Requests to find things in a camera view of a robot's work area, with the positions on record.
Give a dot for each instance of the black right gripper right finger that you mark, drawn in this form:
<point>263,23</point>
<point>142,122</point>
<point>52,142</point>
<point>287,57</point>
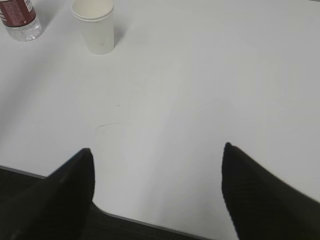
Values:
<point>262,206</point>

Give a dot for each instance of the clear water bottle red label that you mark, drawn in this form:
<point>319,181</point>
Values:
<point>20,19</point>

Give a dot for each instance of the white paper cup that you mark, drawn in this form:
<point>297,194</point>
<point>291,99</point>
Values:
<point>95,18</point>

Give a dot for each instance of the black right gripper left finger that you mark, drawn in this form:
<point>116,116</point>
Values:
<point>55,208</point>

